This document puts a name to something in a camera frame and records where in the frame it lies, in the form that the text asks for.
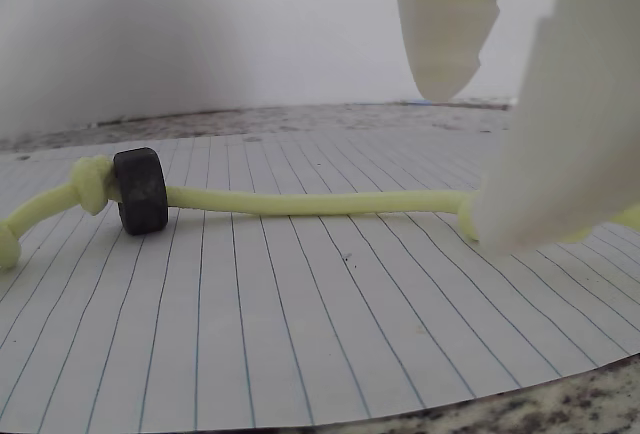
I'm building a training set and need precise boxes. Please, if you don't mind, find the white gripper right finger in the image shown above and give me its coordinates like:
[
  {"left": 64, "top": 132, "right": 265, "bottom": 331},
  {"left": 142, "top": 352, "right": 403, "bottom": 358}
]
[{"left": 469, "top": 0, "right": 640, "bottom": 257}]

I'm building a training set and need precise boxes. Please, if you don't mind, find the white backdrop board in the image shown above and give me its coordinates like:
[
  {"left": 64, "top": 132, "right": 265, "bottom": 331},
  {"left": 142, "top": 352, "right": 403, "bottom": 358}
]
[{"left": 0, "top": 0, "right": 569, "bottom": 143}]

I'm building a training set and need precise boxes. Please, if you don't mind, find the lined white paper sheet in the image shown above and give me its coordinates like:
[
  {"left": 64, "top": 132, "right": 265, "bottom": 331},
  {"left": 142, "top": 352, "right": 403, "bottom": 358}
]
[{"left": 0, "top": 123, "right": 640, "bottom": 431}]

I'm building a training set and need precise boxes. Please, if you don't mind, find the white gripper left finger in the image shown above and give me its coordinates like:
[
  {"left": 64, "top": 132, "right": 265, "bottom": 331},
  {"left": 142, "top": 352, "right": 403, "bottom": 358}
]
[{"left": 391, "top": 0, "right": 517, "bottom": 103}]

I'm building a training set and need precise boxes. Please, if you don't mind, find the yellow-green knotted rope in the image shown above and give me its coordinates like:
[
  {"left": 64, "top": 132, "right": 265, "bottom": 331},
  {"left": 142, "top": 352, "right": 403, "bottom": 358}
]
[{"left": 0, "top": 153, "right": 640, "bottom": 273}]

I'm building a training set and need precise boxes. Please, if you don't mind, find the black hex nut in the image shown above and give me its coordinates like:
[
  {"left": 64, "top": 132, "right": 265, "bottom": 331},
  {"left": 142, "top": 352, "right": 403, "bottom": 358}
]
[{"left": 112, "top": 147, "right": 170, "bottom": 236}]

